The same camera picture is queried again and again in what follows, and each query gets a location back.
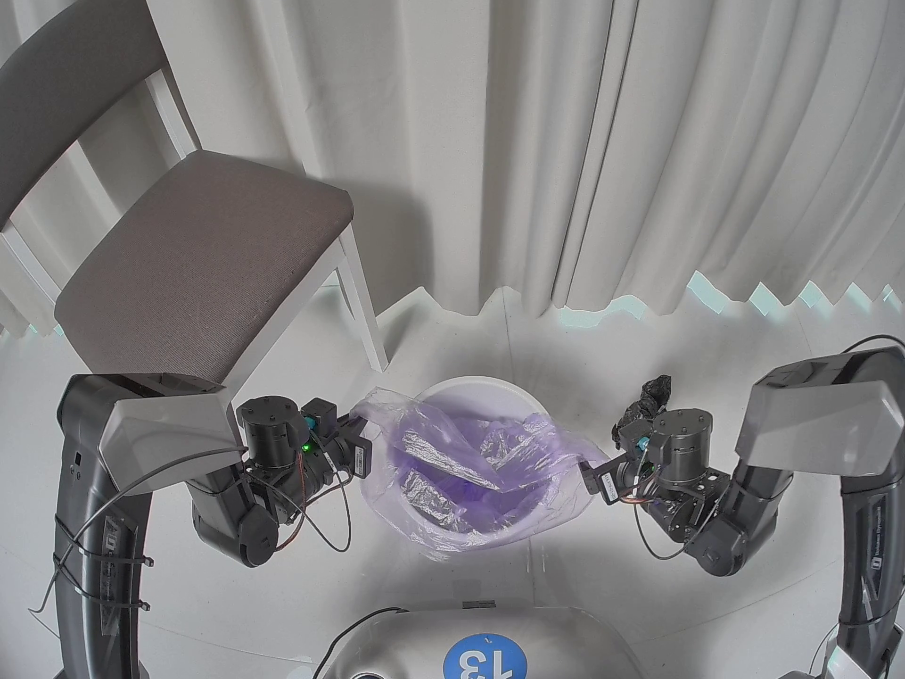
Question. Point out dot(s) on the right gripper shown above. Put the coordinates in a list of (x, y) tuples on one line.
[(608, 486)]

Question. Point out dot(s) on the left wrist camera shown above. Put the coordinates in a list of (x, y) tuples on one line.
[(322, 414)]

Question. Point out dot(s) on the grey padded white chair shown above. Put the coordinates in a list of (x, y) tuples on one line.
[(212, 273)]

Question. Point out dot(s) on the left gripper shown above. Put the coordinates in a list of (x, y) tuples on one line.
[(360, 458)]

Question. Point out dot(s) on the purple plastic bag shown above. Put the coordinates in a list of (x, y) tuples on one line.
[(459, 450)]

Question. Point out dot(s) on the black plastic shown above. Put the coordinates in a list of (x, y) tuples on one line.
[(654, 390)]

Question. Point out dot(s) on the white curtain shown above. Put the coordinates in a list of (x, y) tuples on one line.
[(742, 131), (396, 131)]

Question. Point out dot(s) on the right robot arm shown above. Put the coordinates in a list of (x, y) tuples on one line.
[(813, 414)]

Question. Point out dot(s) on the white trash bin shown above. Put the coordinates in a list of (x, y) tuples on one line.
[(488, 390)]

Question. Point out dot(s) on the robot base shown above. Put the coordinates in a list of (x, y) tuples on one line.
[(565, 641)]

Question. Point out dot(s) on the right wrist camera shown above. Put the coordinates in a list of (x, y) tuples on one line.
[(640, 443)]

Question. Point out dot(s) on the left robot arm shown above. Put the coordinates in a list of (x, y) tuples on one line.
[(162, 421)]

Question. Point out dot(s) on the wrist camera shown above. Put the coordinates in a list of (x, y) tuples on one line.
[(322, 414), (640, 443)]

